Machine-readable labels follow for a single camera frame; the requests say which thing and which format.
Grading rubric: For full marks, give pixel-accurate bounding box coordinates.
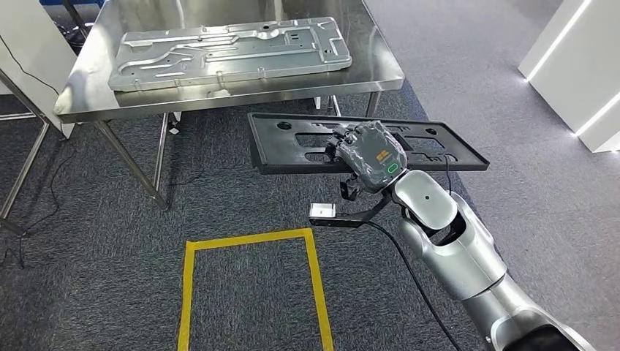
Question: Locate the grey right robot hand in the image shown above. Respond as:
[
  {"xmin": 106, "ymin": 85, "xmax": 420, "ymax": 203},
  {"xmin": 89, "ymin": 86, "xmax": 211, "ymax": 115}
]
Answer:
[{"xmin": 325, "ymin": 121, "xmax": 409, "ymax": 202}]

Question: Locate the black plastic plate frame part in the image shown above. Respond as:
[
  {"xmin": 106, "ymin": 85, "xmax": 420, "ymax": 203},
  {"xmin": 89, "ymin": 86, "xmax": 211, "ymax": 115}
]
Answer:
[{"xmin": 246, "ymin": 112, "xmax": 491, "ymax": 176}]

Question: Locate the stainless steel workbench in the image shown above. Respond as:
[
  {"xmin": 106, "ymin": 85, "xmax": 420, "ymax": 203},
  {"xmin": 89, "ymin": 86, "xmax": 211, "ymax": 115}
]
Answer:
[{"xmin": 52, "ymin": 0, "xmax": 406, "ymax": 212}]

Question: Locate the grey stamped metal panel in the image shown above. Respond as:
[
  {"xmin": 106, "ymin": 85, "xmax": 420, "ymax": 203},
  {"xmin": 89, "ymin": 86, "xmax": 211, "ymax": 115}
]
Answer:
[{"xmin": 107, "ymin": 16, "xmax": 354, "ymax": 93}]

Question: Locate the white lit display counter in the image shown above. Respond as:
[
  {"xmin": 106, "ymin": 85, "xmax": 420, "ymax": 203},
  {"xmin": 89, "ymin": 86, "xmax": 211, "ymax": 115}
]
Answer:
[{"xmin": 517, "ymin": 0, "xmax": 620, "ymax": 154}]

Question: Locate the yellow floor tape square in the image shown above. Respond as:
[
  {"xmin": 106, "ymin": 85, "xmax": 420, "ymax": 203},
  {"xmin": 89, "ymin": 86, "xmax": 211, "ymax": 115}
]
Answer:
[{"xmin": 176, "ymin": 227, "xmax": 335, "ymax": 351}]

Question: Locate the white board panel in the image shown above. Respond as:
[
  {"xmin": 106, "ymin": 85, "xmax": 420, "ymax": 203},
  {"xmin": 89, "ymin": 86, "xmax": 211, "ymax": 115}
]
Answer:
[{"xmin": 0, "ymin": 0, "xmax": 80, "ymax": 140}]

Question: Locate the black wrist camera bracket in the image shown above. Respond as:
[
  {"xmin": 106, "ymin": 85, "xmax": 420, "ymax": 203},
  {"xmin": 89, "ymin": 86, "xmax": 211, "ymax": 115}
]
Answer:
[{"xmin": 308, "ymin": 191, "xmax": 394, "ymax": 229}]

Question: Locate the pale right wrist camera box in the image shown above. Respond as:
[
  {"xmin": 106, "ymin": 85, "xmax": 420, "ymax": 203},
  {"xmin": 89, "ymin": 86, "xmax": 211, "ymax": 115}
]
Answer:
[{"xmin": 309, "ymin": 203, "xmax": 337, "ymax": 220}]

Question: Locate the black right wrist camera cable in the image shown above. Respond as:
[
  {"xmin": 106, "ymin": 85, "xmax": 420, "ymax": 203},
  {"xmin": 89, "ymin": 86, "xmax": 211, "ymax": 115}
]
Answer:
[{"xmin": 366, "ymin": 220, "xmax": 464, "ymax": 351}]

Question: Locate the black equipment frame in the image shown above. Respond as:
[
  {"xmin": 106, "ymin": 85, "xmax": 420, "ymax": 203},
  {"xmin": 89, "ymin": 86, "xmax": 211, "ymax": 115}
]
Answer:
[{"xmin": 58, "ymin": 0, "xmax": 105, "ymax": 54}]

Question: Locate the black floor cable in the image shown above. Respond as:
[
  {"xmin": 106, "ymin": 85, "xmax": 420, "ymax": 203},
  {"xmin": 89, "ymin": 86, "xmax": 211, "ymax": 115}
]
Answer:
[{"xmin": 0, "ymin": 145, "xmax": 78, "ymax": 271}]

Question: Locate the steel tube frame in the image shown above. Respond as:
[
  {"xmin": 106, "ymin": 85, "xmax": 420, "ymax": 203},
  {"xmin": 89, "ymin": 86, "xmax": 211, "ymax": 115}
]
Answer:
[{"xmin": 0, "ymin": 67, "xmax": 52, "ymax": 237}]

